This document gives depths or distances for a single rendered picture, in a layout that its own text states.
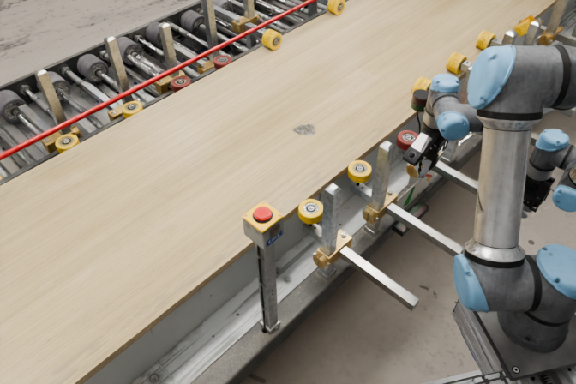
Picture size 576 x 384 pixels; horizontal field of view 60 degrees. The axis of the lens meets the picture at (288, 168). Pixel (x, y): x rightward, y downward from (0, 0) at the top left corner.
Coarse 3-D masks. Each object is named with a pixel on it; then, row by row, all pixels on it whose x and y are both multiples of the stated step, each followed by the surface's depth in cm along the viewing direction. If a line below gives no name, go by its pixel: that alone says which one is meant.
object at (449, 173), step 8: (400, 152) 187; (432, 168) 180; (440, 168) 177; (448, 168) 177; (448, 176) 176; (456, 176) 174; (464, 176) 174; (464, 184) 173; (472, 184) 171; (472, 192) 172
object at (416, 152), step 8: (424, 136) 147; (432, 136) 146; (416, 144) 147; (424, 144) 146; (432, 144) 148; (408, 152) 147; (416, 152) 146; (424, 152) 146; (408, 160) 146; (416, 160) 145
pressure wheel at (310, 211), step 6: (300, 204) 159; (306, 204) 160; (312, 204) 160; (318, 204) 159; (300, 210) 158; (306, 210) 158; (312, 210) 158; (318, 210) 158; (300, 216) 158; (306, 216) 156; (312, 216) 156; (318, 216) 156; (306, 222) 158; (312, 222) 157
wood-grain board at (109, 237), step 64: (384, 0) 260; (448, 0) 260; (512, 0) 259; (256, 64) 218; (320, 64) 218; (384, 64) 217; (128, 128) 188; (192, 128) 188; (256, 128) 188; (320, 128) 187; (384, 128) 187; (0, 192) 165; (64, 192) 165; (128, 192) 165; (192, 192) 164; (256, 192) 164; (320, 192) 167; (0, 256) 147; (64, 256) 147; (128, 256) 146; (192, 256) 146; (0, 320) 132; (64, 320) 132; (128, 320) 132
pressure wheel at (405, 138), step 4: (400, 132) 184; (404, 132) 184; (408, 132) 184; (412, 132) 184; (400, 136) 182; (404, 136) 183; (408, 136) 182; (412, 136) 183; (416, 136) 182; (400, 140) 181; (404, 140) 181; (408, 140) 182; (412, 140) 181; (400, 144) 181; (404, 144) 180; (408, 144) 180; (404, 148) 181
